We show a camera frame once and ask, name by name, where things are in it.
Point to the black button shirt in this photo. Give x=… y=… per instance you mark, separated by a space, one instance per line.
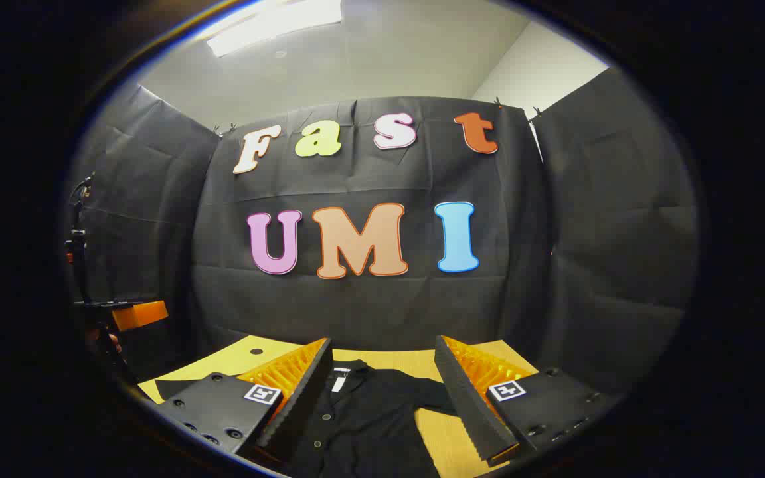
x=362 y=425

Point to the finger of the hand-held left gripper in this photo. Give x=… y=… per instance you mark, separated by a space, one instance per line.
x=140 y=315

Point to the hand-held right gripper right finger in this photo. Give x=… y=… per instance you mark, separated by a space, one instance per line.
x=469 y=405

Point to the ceiling light panel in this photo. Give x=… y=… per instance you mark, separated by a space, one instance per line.
x=269 y=23

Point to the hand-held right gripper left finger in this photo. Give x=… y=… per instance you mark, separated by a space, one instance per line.
x=299 y=405

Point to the black tripod stand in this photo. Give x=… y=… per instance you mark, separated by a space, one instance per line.
x=78 y=252

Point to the black backdrop cloth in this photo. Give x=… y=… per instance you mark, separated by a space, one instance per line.
x=369 y=305

